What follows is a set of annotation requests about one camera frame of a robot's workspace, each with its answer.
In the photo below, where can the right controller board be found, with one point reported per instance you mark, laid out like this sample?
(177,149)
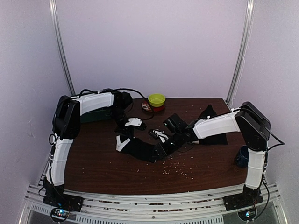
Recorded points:
(248,214)

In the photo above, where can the dark blue mug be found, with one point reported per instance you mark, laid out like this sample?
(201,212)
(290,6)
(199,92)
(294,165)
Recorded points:
(242,157)

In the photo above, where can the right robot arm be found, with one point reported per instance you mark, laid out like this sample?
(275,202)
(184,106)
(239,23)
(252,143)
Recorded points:
(245,124)

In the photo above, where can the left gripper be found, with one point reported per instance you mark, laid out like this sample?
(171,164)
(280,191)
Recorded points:
(125,130)

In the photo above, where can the black underwear beige waistband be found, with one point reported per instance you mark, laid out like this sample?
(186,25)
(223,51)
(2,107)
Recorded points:
(209,134)

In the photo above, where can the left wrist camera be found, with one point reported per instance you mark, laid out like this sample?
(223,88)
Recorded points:
(126,100)

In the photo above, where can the left controller board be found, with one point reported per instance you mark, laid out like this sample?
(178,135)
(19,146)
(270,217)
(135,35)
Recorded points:
(59,215)

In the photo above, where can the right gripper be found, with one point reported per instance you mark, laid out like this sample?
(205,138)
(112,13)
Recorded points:
(162,150)

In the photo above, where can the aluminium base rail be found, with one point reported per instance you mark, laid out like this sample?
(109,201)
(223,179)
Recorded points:
(198,207)

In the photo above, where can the aluminium frame post left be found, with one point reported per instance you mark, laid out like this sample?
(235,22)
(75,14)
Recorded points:
(59,40)

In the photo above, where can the lime green plastic bowl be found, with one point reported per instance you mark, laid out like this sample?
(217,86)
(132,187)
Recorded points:
(156,100)

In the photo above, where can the black underwear white trim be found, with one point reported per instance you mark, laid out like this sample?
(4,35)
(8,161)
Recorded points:
(134,147)

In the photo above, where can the controller board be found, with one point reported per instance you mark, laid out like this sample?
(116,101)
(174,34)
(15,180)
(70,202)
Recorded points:
(59,215)
(248,214)

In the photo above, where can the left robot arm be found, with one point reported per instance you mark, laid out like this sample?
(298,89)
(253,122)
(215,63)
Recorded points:
(66,127)

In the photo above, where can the aluminium frame post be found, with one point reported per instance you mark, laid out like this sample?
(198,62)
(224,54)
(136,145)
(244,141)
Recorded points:
(247,28)
(59,40)

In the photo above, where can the green plastic divider tray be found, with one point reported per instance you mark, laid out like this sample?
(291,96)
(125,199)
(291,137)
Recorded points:
(101,114)

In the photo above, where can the red floral plate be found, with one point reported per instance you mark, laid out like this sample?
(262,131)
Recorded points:
(148,108)

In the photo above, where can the aluminium frame post right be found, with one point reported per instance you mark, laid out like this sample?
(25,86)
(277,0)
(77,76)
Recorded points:
(247,28)

